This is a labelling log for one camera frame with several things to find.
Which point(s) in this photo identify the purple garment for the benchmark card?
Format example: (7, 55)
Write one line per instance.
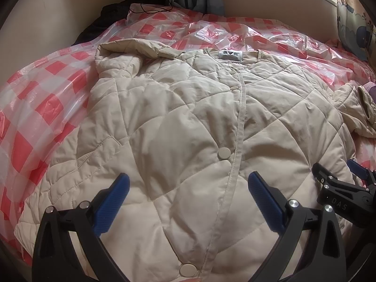
(372, 92)

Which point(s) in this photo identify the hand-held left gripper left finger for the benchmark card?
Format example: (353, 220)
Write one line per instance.
(113, 202)

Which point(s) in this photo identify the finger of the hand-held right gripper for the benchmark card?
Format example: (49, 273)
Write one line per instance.
(357, 169)
(323, 174)

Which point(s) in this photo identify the red checkered plastic sheet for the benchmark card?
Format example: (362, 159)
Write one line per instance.
(38, 94)

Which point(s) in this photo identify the beige quilted jacket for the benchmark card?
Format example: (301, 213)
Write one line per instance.
(176, 123)

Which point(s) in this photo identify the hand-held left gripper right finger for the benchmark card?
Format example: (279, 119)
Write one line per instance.
(265, 202)

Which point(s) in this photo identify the dark clothes pile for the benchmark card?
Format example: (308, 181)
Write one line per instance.
(114, 11)

